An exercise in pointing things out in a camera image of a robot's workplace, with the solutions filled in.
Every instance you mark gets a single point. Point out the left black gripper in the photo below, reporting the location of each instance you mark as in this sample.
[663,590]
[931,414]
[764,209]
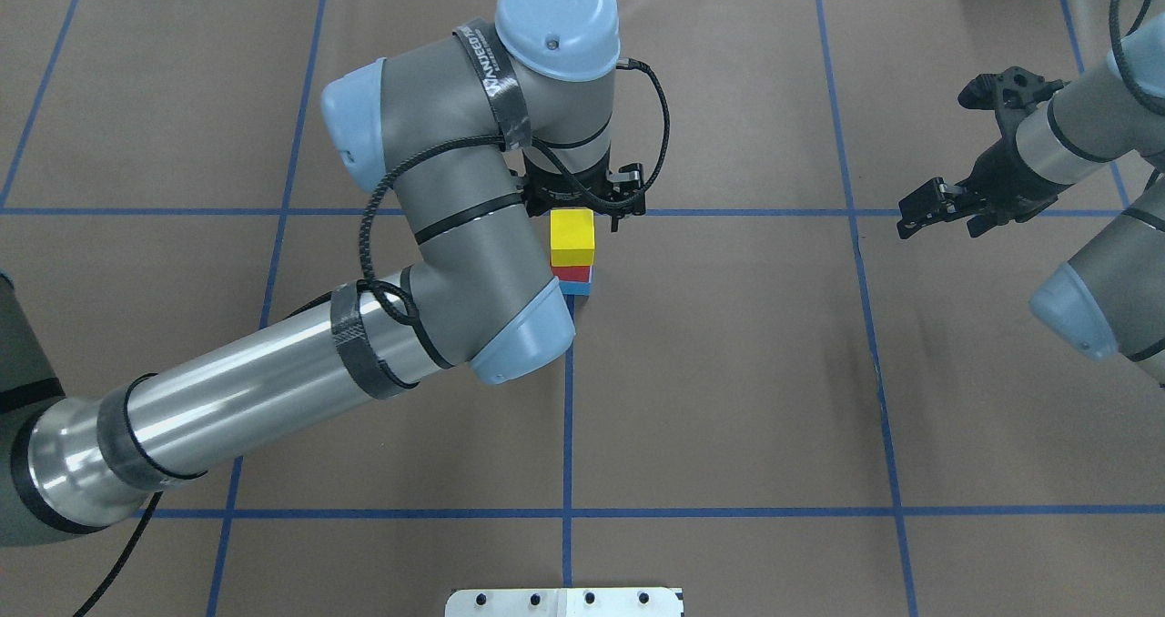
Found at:
[562,191]

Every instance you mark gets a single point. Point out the red wooden block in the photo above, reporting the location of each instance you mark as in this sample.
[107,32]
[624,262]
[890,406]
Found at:
[573,274]

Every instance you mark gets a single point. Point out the blue wooden block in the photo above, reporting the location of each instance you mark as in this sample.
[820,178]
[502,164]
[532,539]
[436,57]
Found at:
[576,288]

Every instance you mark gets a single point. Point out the yellow wooden block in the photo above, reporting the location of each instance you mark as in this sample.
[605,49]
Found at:
[572,237]

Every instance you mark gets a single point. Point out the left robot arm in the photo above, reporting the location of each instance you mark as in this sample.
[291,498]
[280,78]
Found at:
[458,144]

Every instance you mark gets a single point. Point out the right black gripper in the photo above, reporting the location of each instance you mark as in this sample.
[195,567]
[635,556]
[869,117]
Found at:
[1004,165]

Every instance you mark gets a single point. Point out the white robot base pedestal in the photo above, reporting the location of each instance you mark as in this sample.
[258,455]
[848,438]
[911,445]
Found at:
[583,601]

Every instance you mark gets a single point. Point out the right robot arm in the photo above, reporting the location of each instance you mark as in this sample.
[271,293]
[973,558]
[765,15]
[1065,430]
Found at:
[1107,299]

